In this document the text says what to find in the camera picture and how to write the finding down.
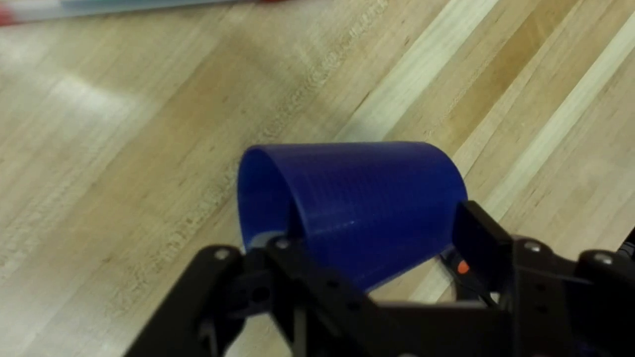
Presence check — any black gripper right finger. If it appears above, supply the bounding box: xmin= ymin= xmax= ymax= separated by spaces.
xmin=452 ymin=198 xmax=635 ymax=357

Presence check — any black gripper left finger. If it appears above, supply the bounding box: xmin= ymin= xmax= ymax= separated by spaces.
xmin=123 ymin=233 xmax=373 ymax=357

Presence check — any blue plastic cup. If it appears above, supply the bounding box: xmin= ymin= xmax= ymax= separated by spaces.
xmin=236 ymin=138 xmax=470 ymax=313

